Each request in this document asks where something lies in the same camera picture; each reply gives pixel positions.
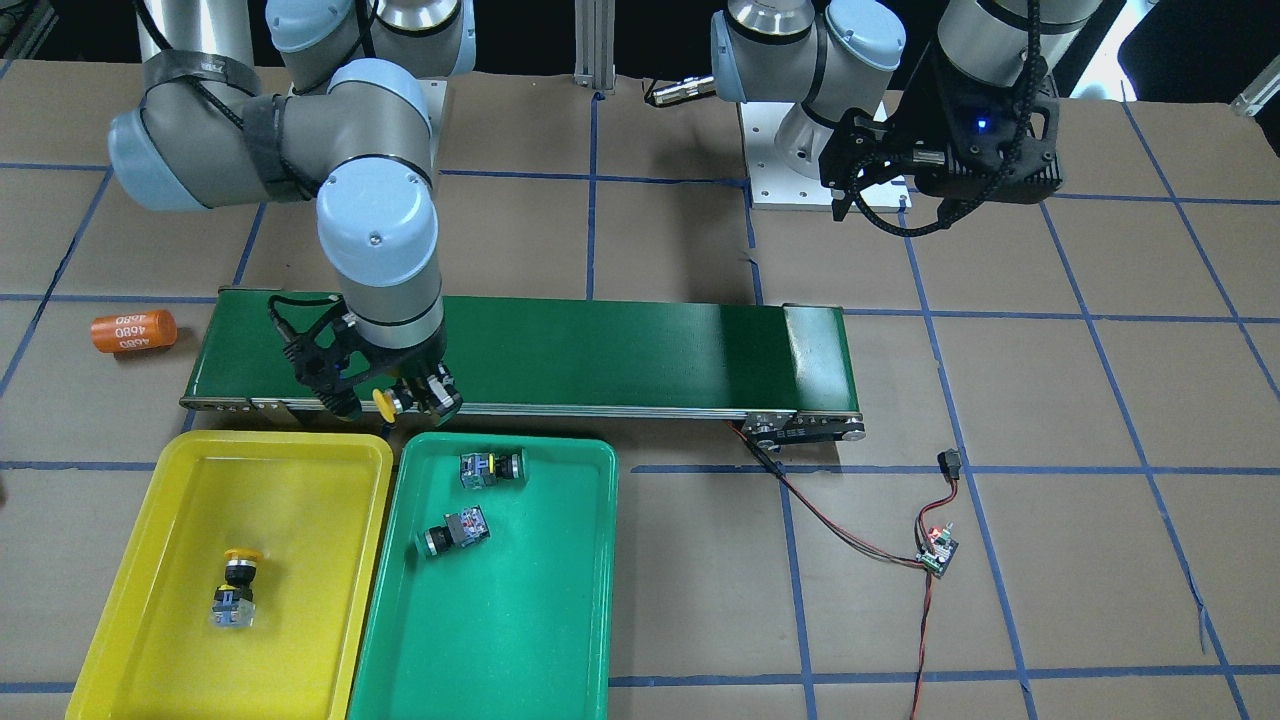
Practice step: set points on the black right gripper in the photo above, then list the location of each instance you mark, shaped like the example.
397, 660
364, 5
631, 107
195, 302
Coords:
408, 361

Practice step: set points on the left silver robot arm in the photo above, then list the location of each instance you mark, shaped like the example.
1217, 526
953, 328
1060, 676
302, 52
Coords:
793, 70

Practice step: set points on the green push button switch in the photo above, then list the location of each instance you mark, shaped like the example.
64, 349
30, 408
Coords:
459, 530

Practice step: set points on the yellow push button switch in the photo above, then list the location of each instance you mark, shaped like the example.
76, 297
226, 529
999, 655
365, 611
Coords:
232, 605

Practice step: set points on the orange cylinder labelled 4680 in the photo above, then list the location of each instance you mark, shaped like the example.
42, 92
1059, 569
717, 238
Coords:
132, 332

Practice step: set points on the black wrist camera mount, right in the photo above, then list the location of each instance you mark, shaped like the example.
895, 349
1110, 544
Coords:
330, 358

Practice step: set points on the yellow push button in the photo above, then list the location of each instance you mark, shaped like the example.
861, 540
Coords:
397, 400

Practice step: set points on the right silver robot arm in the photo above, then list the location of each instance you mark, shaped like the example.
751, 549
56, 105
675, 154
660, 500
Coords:
182, 148

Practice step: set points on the push button contact block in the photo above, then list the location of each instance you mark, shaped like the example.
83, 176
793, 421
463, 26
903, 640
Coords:
486, 469

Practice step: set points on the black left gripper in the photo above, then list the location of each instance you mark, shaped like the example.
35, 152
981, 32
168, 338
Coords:
921, 123

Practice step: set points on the motor speed controller board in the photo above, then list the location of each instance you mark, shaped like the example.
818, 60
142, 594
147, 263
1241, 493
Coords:
938, 549

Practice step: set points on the black inline rocker switch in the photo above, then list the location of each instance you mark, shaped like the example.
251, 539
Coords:
951, 464

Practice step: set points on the black wrist camera mount, left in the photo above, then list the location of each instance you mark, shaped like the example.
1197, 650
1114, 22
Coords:
863, 151

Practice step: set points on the black wrist camera mount, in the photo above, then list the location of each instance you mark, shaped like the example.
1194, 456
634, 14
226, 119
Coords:
863, 151
330, 358

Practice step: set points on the green plastic tray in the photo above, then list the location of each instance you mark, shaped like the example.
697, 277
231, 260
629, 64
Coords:
515, 627

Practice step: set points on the green conveyor belt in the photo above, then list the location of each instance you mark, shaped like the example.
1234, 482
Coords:
782, 372

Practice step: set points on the aluminium frame post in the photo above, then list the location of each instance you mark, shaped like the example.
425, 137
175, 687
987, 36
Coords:
594, 45

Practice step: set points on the yellow plastic tray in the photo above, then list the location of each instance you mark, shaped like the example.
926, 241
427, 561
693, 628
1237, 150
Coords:
313, 504

